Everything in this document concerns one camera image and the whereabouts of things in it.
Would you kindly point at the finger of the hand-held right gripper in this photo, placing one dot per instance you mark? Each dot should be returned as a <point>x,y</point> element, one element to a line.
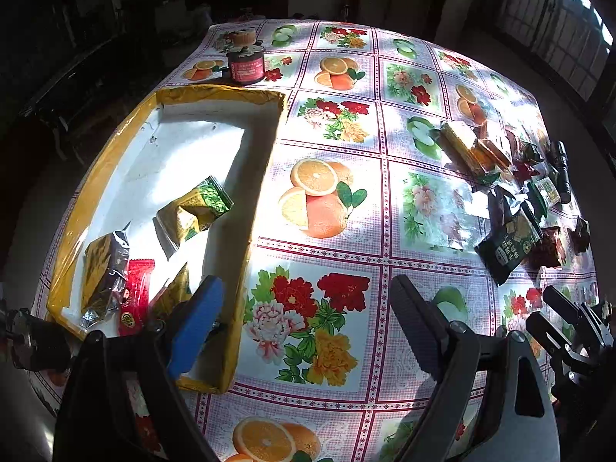
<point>568,308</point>
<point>548,334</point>

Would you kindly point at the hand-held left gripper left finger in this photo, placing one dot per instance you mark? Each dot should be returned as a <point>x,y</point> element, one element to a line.
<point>197,327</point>

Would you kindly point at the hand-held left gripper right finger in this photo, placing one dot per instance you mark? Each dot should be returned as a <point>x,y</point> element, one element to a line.
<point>415,322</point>

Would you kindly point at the yellow cardboard box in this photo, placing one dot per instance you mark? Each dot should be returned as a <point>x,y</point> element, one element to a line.
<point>144,154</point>

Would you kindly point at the red brown snack packet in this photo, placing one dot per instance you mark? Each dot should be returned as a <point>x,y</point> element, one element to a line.
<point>548,250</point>

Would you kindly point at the long red snack packet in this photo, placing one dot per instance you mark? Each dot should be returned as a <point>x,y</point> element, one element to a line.
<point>135,298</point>

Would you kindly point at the dark green cracker packet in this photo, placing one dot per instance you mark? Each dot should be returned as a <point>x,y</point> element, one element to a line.
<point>510,248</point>

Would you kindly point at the silver and gold snack packet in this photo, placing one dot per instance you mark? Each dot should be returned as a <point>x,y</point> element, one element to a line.
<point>103,274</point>

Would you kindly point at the small green snack packet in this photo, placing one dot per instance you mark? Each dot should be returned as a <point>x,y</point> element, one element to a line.
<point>546,192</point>

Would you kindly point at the green and gold snack packet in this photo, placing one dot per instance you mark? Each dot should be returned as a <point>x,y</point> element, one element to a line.
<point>197,207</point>

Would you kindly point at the dark foil snack packet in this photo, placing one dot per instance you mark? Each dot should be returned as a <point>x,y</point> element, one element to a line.
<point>503,202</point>

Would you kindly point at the black flashlight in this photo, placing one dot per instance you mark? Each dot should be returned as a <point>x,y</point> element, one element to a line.
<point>560,171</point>

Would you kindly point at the dark green snack packet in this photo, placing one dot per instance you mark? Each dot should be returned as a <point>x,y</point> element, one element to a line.
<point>529,151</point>

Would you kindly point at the yellow cracker packet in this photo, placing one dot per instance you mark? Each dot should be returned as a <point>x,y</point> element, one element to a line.
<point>457,144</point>

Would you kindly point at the reddish orange snack packet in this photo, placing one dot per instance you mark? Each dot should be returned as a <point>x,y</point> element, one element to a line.
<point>500,132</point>

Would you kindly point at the fruit and flower printed tablecloth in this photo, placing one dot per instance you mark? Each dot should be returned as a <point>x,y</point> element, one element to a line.
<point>337,120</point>

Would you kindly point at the red jar with black lid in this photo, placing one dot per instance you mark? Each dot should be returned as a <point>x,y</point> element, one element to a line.
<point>245,67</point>

